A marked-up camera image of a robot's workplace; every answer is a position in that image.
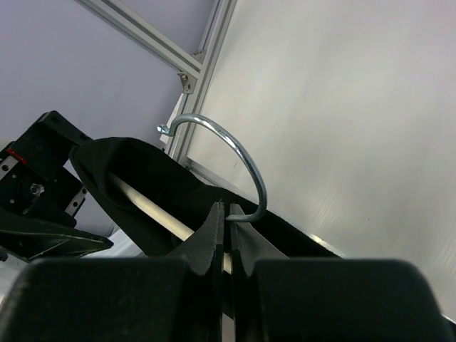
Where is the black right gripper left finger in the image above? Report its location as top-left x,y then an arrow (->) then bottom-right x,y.
1,202 -> 225,341

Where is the cream hanger of black garment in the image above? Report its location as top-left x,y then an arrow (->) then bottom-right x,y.
106,113 -> 268,275

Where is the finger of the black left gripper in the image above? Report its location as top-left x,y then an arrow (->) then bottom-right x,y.
1,209 -> 113,263

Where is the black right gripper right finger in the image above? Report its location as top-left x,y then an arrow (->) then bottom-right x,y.
229,222 -> 455,341

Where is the black garment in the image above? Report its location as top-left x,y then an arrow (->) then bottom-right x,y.
69,137 -> 339,259

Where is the aluminium frame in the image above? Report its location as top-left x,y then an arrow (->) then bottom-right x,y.
74,0 -> 346,257

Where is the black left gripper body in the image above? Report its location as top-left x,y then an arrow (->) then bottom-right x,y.
1,110 -> 88,217

